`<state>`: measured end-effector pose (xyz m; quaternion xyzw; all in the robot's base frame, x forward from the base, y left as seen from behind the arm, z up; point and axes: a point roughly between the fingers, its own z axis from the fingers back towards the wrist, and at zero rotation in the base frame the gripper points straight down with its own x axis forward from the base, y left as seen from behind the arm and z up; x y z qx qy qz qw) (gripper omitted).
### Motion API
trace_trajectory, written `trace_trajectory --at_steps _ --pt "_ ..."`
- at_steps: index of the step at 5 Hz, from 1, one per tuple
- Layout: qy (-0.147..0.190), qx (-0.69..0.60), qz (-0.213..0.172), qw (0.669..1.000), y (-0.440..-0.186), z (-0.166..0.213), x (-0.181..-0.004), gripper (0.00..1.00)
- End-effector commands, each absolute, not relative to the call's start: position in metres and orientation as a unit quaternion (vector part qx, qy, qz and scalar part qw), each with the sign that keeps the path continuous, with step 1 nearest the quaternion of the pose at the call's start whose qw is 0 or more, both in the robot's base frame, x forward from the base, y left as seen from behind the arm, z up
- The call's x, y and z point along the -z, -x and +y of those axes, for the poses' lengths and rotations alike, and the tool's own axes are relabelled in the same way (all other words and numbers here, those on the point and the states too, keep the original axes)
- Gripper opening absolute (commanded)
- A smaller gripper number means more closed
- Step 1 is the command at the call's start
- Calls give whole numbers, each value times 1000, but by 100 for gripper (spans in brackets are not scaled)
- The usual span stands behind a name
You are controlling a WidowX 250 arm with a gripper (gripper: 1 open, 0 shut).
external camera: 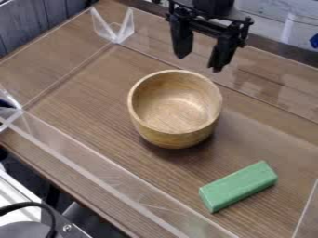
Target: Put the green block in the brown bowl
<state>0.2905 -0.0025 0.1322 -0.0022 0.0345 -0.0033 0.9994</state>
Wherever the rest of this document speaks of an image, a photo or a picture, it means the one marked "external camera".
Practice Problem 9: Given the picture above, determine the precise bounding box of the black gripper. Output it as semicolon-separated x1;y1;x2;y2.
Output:
167;0;254;73

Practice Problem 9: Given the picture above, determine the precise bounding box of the green rectangular block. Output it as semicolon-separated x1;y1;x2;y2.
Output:
199;161;278;213

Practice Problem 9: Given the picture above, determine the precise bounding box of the brown wooden bowl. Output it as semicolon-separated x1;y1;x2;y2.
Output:
127;70;222;149

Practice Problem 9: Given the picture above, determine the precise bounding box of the white container background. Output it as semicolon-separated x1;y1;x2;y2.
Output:
281;13;318;52

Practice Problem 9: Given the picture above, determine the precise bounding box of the clear acrylic corner bracket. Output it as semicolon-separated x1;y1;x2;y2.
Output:
90;7;135;44

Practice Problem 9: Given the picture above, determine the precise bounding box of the clear acrylic front wall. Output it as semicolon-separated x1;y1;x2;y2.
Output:
0;91;238;238

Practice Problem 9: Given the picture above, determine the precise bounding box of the black cable bottom left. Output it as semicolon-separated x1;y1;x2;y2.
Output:
0;201;59;238

